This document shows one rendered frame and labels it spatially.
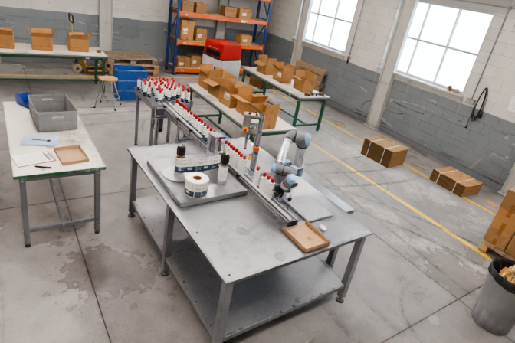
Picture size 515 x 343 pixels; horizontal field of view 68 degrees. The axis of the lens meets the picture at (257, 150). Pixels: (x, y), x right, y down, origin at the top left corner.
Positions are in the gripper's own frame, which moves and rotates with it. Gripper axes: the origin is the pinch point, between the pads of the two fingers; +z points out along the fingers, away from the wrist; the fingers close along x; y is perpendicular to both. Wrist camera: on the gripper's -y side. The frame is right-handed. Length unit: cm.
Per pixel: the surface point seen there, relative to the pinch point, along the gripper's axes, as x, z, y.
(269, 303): 77, 38, 24
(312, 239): 49, -16, -3
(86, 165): -100, 74, 130
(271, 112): -155, 78, -120
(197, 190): -26, 12, 63
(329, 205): 19, 1, -57
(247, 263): 52, -18, 62
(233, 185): -29.4, 23.4, 20.6
